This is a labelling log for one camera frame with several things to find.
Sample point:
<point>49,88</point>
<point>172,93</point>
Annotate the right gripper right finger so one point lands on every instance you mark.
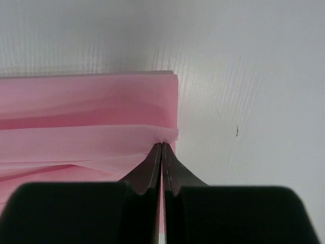
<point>175,176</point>

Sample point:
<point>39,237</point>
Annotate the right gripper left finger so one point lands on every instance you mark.
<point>140,216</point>

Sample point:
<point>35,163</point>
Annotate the pink t shirt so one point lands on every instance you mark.
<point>66,141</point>

